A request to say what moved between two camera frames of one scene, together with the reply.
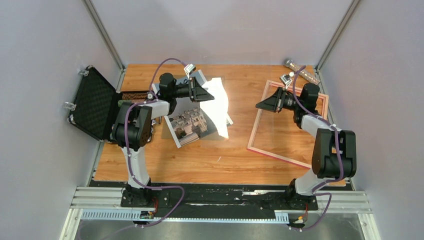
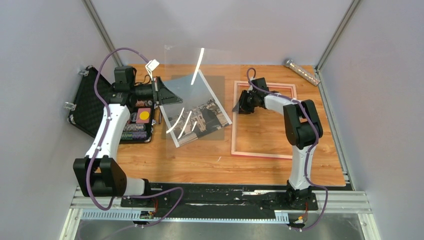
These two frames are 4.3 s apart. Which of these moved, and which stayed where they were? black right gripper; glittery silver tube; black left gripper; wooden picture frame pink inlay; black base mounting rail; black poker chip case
Moved: black right gripper; wooden picture frame pink inlay; black left gripper
Stayed: black base mounting rail; glittery silver tube; black poker chip case
